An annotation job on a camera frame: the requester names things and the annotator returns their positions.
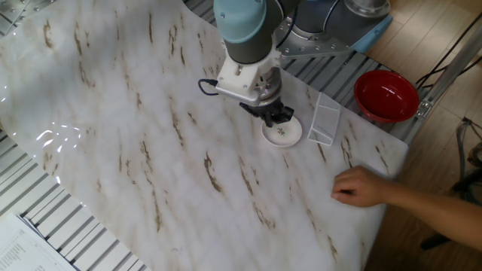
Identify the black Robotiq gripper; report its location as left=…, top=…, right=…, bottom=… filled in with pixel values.
left=239, top=96, right=295, bottom=128

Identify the white floral saucer plate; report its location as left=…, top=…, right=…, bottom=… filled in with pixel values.
left=261, top=115, right=304, bottom=148

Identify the person's bare forearm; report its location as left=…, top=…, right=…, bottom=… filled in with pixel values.
left=387, top=184, right=482, bottom=252

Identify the silver robot mounting plate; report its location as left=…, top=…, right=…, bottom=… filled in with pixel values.
left=276, top=17, right=355, bottom=59

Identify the perforated silver plate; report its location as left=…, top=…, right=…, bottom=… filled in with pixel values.
left=0, top=0, right=57, bottom=38

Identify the person's bare hand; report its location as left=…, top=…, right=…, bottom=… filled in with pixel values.
left=330, top=165, right=395, bottom=209

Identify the marble pattern table sheet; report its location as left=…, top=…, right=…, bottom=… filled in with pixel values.
left=0, top=0, right=410, bottom=271

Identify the red bowl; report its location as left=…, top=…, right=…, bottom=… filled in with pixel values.
left=353, top=69, right=420, bottom=124

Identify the black chair base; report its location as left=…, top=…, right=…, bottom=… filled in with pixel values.
left=419, top=116, right=482, bottom=251

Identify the stack of printed papers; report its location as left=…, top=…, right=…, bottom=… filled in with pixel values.
left=0, top=212, right=79, bottom=271

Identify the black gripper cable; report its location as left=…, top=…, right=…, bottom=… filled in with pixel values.
left=197, top=0, right=336, bottom=97

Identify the black floor cable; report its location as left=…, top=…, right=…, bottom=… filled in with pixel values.
left=415, top=14, right=482, bottom=90

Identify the aluminium frame post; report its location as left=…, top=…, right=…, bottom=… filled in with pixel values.
left=404, top=22, right=482, bottom=146

